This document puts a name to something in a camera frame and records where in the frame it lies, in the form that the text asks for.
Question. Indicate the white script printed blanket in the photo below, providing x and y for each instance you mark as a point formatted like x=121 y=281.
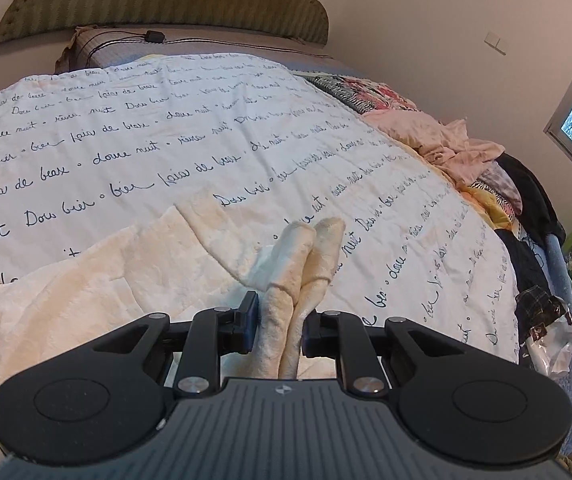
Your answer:
x=215 y=125

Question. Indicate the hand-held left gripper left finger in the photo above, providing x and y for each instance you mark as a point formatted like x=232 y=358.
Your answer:
x=250 y=322

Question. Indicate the wall switch plate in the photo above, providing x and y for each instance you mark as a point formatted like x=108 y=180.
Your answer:
x=495 y=42

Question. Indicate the pink crumpled cloth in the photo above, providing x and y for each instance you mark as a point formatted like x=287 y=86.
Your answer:
x=446 y=145

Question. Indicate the zebra striped cloth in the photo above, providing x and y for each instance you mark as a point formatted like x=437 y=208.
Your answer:
x=498 y=202

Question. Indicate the dark plaid cloth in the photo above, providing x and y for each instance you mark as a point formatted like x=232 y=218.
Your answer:
x=538 y=302

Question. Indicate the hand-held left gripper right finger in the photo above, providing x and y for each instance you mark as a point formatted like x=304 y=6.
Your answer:
x=309 y=339

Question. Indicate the brown striped pillow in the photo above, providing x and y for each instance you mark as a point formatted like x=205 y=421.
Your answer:
x=115 y=47

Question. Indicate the clear plastic bag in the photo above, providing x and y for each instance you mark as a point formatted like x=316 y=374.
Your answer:
x=553 y=345

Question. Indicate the black cloth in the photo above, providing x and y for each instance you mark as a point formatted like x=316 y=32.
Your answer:
x=536 y=190

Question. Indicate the cream fuzzy blanket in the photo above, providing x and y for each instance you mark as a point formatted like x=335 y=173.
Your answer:
x=90 y=285

